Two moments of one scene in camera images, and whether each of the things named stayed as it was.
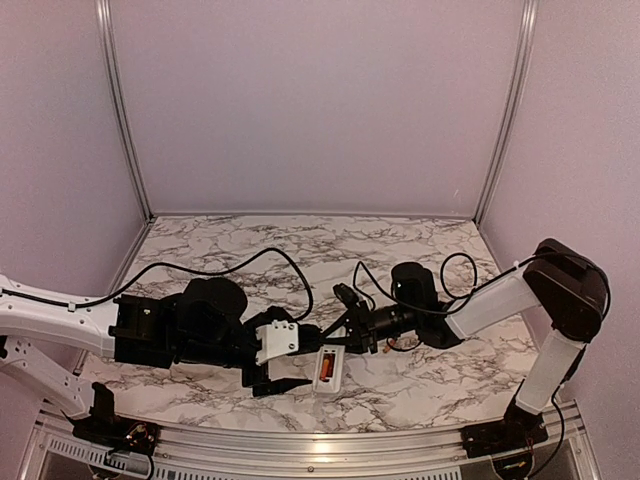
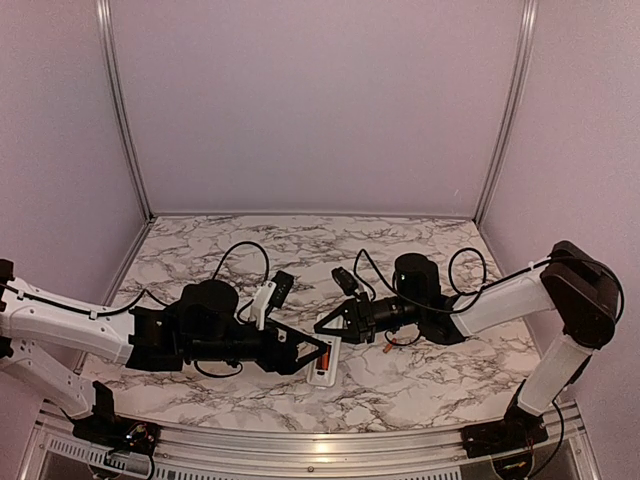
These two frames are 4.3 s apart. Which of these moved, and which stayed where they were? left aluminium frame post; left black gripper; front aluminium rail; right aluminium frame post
Moved: left black gripper
Stayed: left aluminium frame post; front aluminium rail; right aluminium frame post
